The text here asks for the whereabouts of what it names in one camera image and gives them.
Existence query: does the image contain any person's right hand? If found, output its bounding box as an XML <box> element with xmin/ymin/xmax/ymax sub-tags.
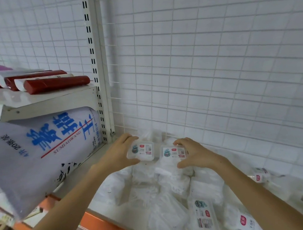
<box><xmin>173</xmin><ymin>134</ymin><xmax>227</xmax><ymax>174</ymax></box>

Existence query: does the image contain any person's left hand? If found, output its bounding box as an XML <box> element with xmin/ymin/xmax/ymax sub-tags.
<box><xmin>96</xmin><ymin>132</ymin><xmax>143</xmax><ymax>176</ymax></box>

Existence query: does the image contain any small clear labelled box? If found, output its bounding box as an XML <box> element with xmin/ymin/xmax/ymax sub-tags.
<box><xmin>125</xmin><ymin>139</ymin><xmax>156</xmax><ymax>164</ymax></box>
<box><xmin>158</xmin><ymin>142</ymin><xmax>188</xmax><ymax>164</ymax></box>

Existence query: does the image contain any person's left forearm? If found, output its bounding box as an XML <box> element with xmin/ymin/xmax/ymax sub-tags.
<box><xmin>0</xmin><ymin>162</ymin><xmax>118</xmax><ymax>230</ymax></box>

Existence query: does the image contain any person's right forearm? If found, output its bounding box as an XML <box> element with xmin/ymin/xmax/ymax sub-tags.
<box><xmin>218</xmin><ymin>150</ymin><xmax>303</xmax><ymax>230</ymax></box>

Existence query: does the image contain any pile of white plastic packets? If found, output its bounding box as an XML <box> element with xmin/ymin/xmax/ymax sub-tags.
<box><xmin>89</xmin><ymin>122</ymin><xmax>234</xmax><ymax>230</ymax></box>

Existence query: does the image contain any small packet with red label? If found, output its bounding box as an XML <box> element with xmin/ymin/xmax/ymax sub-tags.
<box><xmin>250</xmin><ymin>165</ymin><xmax>273</xmax><ymax>184</ymax></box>

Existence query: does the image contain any clear packet with red label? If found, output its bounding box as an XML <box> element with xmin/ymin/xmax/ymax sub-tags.
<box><xmin>231</xmin><ymin>209</ymin><xmax>265</xmax><ymax>230</ymax></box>

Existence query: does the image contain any large white blue-print paper pack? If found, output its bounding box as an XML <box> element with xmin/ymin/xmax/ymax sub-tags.
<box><xmin>0</xmin><ymin>103</ymin><xmax>111</xmax><ymax>223</ymax></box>

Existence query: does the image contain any white metal shelf board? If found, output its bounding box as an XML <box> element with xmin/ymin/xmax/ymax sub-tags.
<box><xmin>0</xmin><ymin>73</ymin><xmax>101</xmax><ymax>123</ymax></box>

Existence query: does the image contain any row of red white rolls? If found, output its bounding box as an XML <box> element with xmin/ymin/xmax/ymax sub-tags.
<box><xmin>0</xmin><ymin>61</ymin><xmax>92</xmax><ymax>98</ymax></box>

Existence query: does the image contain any white slotted shelf upright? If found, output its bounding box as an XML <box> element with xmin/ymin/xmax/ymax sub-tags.
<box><xmin>81</xmin><ymin>0</ymin><xmax>117</xmax><ymax>146</ymax></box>

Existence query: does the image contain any orange shelf edge rail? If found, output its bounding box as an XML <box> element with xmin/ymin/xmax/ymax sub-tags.
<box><xmin>10</xmin><ymin>183</ymin><xmax>156</xmax><ymax>230</ymax></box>

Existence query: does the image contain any white wire mesh panel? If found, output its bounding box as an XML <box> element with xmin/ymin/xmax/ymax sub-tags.
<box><xmin>100</xmin><ymin>0</ymin><xmax>303</xmax><ymax>182</ymax></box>
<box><xmin>0</xmin><ymin>0</ymin><xmax>96</xmax><ymax>84</ymax></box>

